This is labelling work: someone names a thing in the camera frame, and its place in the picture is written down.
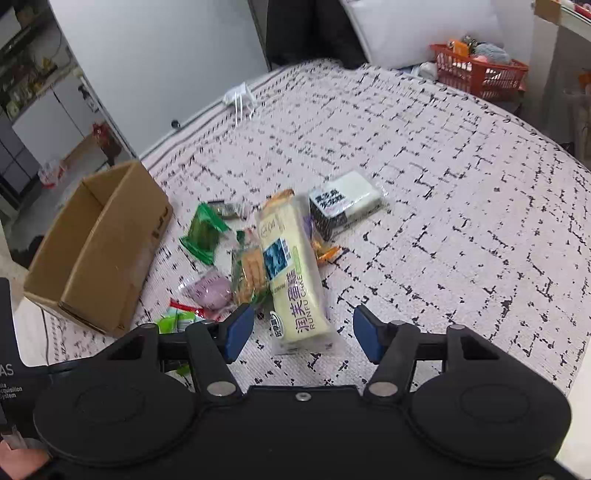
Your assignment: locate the red bottle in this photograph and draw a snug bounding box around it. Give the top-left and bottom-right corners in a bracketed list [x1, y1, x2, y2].
[91, 121, 122, 164]

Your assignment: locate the orange plastic basket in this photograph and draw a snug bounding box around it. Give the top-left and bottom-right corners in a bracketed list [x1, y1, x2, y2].
[430, 42, 529, 101]

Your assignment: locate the cluttered shelf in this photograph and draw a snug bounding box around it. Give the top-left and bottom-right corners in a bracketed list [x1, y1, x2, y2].
[0, 9, 79, 116]

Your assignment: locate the black coat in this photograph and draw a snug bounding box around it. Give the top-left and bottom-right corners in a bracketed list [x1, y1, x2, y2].
[265, 0, 368, 71]

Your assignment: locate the black cable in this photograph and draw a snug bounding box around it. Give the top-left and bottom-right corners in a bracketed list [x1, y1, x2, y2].
[171, 105, 229, 130]

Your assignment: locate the small dark silver packet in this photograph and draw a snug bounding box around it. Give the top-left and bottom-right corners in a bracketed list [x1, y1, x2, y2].
[207, 200, 243, 220]

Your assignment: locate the grey cabinet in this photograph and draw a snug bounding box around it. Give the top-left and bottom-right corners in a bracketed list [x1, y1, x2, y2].
[0, 111, 42, 208]

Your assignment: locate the black and white rice packet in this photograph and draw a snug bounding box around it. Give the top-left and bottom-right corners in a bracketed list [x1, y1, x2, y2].
[308, 170, 389, 241]

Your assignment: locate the white table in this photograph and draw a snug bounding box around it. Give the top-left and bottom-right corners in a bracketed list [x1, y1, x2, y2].
[536, 0, 591, 158]

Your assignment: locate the white cabinet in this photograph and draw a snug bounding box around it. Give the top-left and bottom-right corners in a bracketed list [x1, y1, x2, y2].
[11, 69, 116, 162]

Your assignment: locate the purple bun packet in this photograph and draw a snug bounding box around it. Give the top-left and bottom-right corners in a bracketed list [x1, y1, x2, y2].
[179, 270, 234, 321]

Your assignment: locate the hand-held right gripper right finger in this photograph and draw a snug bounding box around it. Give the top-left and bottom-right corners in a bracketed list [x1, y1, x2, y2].
[353, 305, 506, 398]

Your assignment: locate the white padded storage bag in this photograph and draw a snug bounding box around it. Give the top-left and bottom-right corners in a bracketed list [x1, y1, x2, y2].
[339, 0, 504, 70]

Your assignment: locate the person's left hand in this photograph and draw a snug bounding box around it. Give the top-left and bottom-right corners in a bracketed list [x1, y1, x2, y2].
[0, 438, 49, 480]

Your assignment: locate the red and green snack packet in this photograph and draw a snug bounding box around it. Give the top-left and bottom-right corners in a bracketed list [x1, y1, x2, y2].
[157, 299, 208, 335]

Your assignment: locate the long cream cake packet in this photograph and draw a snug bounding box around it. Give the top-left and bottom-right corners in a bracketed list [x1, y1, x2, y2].
[254, 188, 334, 356]

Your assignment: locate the clear biscuit packet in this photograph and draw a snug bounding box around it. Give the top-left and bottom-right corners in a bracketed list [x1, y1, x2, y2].
[230, 228, 273, 308]

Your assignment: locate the black checked white blanket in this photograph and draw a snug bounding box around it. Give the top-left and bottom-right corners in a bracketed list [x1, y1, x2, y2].
[14, 60, 591, 416]

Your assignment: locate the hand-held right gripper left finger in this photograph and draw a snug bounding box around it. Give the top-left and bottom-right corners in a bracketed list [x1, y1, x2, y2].
[95, 305, 254, 406]

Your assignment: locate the red and white plastic bag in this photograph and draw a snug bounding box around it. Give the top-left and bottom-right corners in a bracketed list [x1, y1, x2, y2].
[38, 159, 65, 188]

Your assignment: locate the grey fluffy item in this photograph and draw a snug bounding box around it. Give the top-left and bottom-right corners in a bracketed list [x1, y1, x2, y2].
[471, 42, 511, 64]

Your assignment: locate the orange snack packet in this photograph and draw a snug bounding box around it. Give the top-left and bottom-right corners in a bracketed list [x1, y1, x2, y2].
[305, 217, 345, 265]

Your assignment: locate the brown cardboard box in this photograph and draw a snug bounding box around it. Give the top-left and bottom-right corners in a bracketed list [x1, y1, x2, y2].
[23, 159, 174, 337]

